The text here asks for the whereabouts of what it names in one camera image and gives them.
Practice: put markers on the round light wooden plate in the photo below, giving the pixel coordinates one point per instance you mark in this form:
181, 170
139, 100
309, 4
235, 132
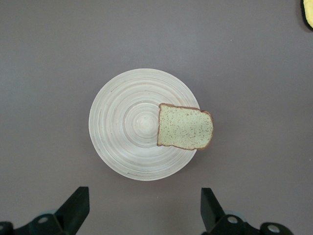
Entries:
127, 127

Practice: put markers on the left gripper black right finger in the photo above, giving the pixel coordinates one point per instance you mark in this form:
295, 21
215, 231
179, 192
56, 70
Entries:
220, 222

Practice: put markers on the yellow quilted oven mitt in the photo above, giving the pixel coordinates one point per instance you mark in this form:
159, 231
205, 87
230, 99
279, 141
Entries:
308, 12

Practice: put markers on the brown crust bread slice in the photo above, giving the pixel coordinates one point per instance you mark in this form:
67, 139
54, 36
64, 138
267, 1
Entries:
185, 127

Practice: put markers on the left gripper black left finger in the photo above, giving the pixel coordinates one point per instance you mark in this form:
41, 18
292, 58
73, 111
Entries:
61, 220

